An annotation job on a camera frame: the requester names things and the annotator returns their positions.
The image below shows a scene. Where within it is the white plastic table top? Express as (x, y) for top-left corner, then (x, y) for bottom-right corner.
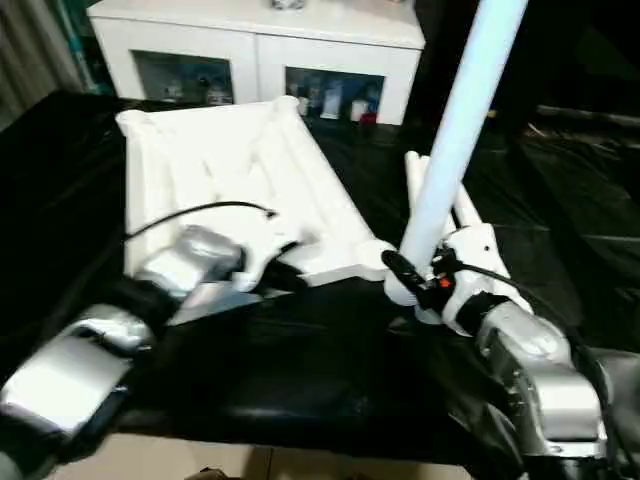
(115, 97), (398, 291)

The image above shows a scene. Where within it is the white plastic table leg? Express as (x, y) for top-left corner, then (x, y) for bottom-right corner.
(404, 150), (431, 216)
(452, 185), (483, 233)
(385, 0), (529, 306)

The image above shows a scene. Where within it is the black work mat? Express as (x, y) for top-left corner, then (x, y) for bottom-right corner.
(0, 90), (640, 480)

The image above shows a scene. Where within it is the white glass-door cabinet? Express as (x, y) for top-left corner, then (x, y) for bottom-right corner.
(88, 0), (426, 126)

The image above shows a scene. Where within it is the teal curtain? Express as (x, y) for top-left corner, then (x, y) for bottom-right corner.
(55, 0), (111, 91)

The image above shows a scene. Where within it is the grey curtain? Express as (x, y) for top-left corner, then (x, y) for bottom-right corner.
(0, 0), (86, 131)

